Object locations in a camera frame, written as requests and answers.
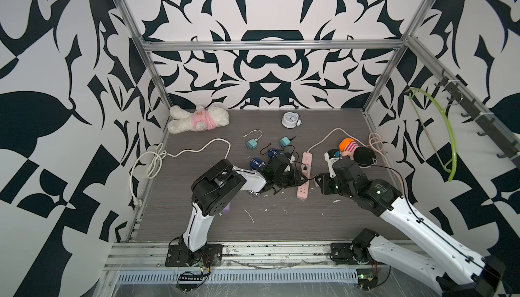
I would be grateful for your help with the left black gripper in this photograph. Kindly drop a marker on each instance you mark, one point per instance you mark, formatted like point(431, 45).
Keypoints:
point(294, 178)

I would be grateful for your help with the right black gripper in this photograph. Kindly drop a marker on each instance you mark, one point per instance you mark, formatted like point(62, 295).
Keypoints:
point(322, 184)

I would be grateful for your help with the blue electric shaver white stripes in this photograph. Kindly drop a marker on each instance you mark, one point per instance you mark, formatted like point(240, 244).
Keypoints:
point(256, 164)

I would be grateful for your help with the teal usb charger plug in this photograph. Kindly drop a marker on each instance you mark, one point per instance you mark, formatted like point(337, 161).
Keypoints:
point(286, 141)

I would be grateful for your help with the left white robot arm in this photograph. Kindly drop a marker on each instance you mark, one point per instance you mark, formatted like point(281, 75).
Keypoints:
point(215, 189)

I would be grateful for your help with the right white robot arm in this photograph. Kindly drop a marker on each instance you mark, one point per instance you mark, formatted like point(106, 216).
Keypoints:
point(447, 266)

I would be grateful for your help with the pink power strip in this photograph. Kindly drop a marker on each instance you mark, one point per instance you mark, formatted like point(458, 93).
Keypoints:
point(303, 189)

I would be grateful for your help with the small white alarm clock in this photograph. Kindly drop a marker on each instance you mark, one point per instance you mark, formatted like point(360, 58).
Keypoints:
point(291, 120)

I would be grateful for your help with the green plastic hanger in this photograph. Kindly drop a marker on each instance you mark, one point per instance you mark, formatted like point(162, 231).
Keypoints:
point(436, 126)

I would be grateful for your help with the white plush toy pink outfit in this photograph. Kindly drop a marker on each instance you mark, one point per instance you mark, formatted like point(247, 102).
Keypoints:
point(201, 119)

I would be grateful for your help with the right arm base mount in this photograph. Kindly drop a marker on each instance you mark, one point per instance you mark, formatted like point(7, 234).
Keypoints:
point(358, 251)

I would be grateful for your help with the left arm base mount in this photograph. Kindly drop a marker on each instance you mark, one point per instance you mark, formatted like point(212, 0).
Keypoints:
point(179, 255)

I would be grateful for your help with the black wall hook rack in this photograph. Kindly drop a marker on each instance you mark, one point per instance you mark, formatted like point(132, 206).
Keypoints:
point(475, 110)

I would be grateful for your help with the aluminium frame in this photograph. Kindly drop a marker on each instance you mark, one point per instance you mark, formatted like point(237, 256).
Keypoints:
point(322, 58)

